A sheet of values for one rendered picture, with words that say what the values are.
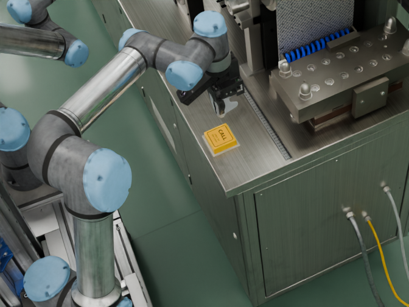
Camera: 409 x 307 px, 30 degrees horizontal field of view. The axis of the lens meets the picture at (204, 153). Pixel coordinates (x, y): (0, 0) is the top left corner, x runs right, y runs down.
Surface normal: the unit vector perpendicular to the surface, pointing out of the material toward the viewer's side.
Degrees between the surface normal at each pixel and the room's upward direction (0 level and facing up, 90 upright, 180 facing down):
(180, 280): 0
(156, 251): 0
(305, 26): 90
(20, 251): 90
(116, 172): 83
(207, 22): 1
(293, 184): 90
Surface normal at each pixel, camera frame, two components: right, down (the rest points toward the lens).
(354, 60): -0.11, -0.57
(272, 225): 0.41, 0.72
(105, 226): 0.67, 0.49
